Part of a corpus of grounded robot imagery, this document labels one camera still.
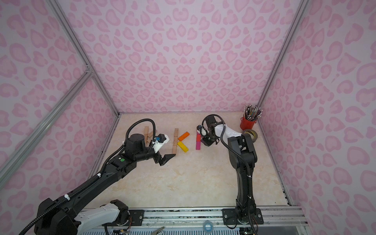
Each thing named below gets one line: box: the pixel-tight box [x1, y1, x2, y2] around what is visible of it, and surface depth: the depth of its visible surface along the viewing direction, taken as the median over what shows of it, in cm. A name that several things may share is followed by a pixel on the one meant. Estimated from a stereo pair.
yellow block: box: [177, 141, 189, 153], surface depth 102 cm
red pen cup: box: [239, 117, 258, 131], surface depth 108 cm
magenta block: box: [195, 141, 202, 151], surface depth 103 cm
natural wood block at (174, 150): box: [172, 145, 177, 155], surface depth 101 cm
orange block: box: [178, 131, 190, 142], surface depth 107 cm
